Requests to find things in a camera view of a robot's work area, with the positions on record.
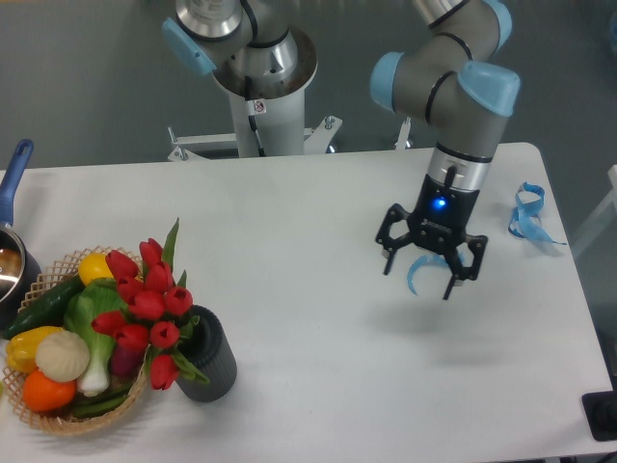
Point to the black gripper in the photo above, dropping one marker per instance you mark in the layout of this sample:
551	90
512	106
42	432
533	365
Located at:
437	224

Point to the red tulip bouquet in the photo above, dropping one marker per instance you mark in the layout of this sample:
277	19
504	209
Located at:
155	316

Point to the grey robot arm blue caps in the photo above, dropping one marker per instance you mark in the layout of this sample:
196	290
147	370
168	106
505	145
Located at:
449	83

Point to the dark grey ribbed vase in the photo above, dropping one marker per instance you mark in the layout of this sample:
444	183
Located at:
208	351

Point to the curved blue tape strip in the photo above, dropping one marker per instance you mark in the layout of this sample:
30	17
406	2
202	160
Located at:
428	275

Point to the tangled blue tape strips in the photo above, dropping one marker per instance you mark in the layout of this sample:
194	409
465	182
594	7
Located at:
525	221

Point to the black device at table corner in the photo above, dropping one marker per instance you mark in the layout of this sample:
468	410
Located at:
600	412

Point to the yellow squash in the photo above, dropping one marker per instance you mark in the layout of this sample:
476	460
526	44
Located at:
94	267

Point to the green bok choy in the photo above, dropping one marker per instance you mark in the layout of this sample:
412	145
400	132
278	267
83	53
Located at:
98	297

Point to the woven wicker basket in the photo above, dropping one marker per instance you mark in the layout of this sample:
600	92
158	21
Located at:
63	422

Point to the green bean pods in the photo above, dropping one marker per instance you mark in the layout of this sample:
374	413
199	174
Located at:
99	405

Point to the green cucumber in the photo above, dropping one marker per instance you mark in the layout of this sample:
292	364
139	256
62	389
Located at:
47	310

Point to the orange fruit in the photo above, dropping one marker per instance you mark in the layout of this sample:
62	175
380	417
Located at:
42	394

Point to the yellow bell pepper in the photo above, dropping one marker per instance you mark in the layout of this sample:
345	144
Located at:
22	348

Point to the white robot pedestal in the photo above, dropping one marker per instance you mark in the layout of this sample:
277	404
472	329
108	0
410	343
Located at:
266	90

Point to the blue handled saucepan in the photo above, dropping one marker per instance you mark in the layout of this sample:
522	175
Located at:
18	268

